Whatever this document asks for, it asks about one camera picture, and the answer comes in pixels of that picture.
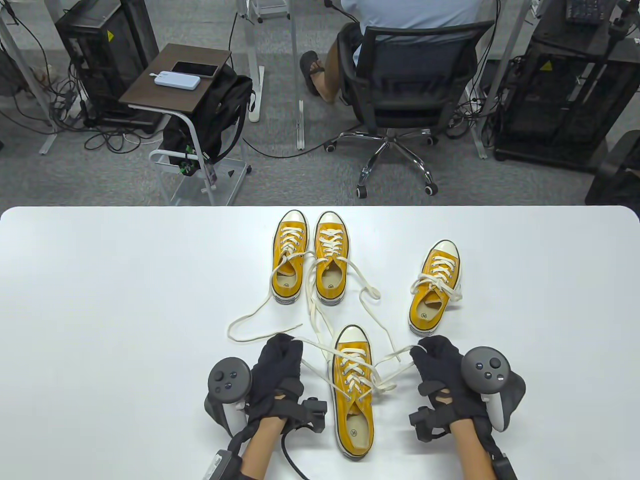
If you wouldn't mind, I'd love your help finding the person's left hand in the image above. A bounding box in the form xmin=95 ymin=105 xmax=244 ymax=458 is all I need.
xmin=244 ymin=333 xmax=329 ymax=434

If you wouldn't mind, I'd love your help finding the person's right hand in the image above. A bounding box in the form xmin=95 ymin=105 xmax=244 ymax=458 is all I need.
xmin=409 ymin=335 xmax=527 ymax=444

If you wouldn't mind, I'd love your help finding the yellow sneaker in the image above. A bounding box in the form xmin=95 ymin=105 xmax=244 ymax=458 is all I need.
xmin=292 ymin=337 xmax=428 ymax=403

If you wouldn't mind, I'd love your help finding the white shoe lace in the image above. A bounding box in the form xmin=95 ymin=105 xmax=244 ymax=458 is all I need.
xmin=306 ymin=229 xmax=396 ymax=358
xmin=227 ymin=227 xmax=337 ymax=353
xmin=411 ymin=256 xmax=463 ymax=303

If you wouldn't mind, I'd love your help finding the person's left forearm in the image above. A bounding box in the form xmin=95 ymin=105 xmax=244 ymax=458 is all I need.
xmin=240 ymin=415 xmax=288 ymax=480

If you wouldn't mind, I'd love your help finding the person's right forearm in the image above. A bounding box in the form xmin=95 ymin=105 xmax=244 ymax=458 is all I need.
xmin=450 ymin=417 xmax=500 ymax=480

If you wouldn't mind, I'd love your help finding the dark grey handheld controller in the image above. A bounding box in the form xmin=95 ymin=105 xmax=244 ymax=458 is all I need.
xmin=204 ymin=356 xmax=252 ymax=438
xmin=461 ymin=346 xmax=513 ymax=432

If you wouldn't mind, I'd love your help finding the white desk leg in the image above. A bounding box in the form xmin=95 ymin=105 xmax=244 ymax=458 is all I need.
xmin=289 ymin=0 xmax=306 ymax=151
xmin=0 ymin=0 xmax=60 ymax=156
xmin=235 ymin=0 xmax=264 ymax=122
xmin=469 ymin=0 xmax=532 ymax=160

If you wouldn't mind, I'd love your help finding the black mesh office chair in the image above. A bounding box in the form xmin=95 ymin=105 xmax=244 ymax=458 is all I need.
xmin=324 ymin=20 xmax=496 ymax=197

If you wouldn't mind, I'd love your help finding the black backpack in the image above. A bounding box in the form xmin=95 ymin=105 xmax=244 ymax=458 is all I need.
xmin=161 ymin=64 xmax=255 ymax=171

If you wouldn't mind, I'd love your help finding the brown top side table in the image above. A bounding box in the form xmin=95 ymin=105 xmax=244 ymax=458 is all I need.
xmin=119 ymin=43 xmax=252 ymax=207

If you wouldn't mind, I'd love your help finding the pale blue power bank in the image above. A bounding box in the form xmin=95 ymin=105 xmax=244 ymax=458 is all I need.
xmin=153 ymin=71 xmax=202 ymax=92

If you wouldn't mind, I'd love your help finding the black smartphone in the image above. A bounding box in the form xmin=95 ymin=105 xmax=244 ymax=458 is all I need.
xmin=171 ymin=61 xmax=220 ymax=78

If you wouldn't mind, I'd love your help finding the black computer tower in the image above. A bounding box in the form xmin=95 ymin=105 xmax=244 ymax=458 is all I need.
xmin=54 ymin=0 xmax=160 ymax=127

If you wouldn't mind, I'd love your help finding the white rolling cart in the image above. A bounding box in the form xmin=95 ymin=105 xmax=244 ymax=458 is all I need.
xmin=247 ymin=0 xmax=292 ymax=23

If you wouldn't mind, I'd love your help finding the black keyboard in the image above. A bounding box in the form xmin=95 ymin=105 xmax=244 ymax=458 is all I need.
xmin=565 ymin=0 xmax=608 ymax=26

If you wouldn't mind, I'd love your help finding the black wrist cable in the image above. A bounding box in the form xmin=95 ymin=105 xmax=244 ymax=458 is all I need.
xmin=280 ymin=429 xmax=308 ymax=480

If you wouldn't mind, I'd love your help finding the tangle of black cables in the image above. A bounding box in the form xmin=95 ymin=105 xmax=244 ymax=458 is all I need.
xmin=445 ymin=85 xmax=501 ymax=138
xmin=0 ymin=10 xmax=156 ymax=153

